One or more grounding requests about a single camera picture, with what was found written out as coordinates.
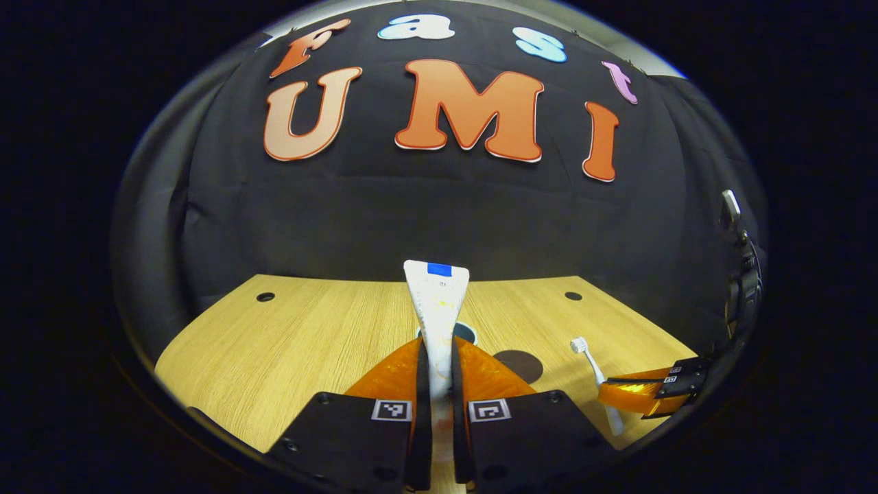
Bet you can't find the dark brown round coaster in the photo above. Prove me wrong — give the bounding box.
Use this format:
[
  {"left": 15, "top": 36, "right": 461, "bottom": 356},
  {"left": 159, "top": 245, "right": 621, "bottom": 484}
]
[{"left": 493, "top": 350, "right": 544, "bottom": 385}]

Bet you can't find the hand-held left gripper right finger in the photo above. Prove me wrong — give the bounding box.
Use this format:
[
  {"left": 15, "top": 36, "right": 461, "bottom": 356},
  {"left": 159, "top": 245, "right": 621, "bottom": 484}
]
[{"left": 449, "top": 336, "right": 618, "bottom": 494}]

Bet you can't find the pale green cup wooden handle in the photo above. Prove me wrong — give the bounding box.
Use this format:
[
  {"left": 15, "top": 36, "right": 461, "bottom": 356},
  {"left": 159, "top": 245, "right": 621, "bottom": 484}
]
[{"left": 416, "top": 321, "right": 479, "bottom": 346}]

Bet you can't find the white toothbrush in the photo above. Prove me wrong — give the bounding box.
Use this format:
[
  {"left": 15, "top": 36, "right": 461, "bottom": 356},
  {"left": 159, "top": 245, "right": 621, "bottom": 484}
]
[{"left": 571, "top": 337, "right": 626, "bottom": 437}]

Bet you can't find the white toothpaste tube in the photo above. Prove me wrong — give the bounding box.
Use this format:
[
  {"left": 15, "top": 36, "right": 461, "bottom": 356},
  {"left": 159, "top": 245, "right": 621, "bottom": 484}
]
[{"left": 403, "top": 259, "right": 471, "bottom": 481}]

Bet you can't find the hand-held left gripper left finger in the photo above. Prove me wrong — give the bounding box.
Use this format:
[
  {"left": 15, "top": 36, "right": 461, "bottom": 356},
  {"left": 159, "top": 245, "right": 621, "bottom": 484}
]
[{"left": 264, "top": 338, "right": 434, "bottom": 494}]

